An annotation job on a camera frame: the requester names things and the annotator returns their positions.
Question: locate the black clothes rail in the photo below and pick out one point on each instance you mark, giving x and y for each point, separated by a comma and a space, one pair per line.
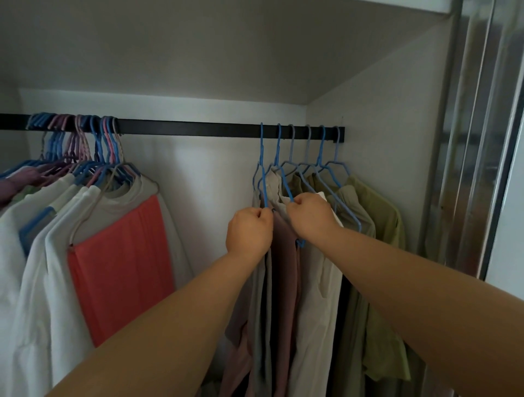
196, 127

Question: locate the person's right forearm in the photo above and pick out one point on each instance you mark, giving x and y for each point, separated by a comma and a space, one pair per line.
430, 294

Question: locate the person's left hand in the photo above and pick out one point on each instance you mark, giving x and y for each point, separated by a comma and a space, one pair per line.
249, 235

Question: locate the person's left forearm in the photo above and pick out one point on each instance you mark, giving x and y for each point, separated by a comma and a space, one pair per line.
163, 339

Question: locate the person's right hand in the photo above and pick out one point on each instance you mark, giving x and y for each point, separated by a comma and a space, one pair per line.
313, 216

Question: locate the white wardrobe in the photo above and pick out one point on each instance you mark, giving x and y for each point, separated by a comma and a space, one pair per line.
213, 184

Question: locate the clothes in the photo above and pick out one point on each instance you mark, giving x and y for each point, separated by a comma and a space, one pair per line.
49, 286

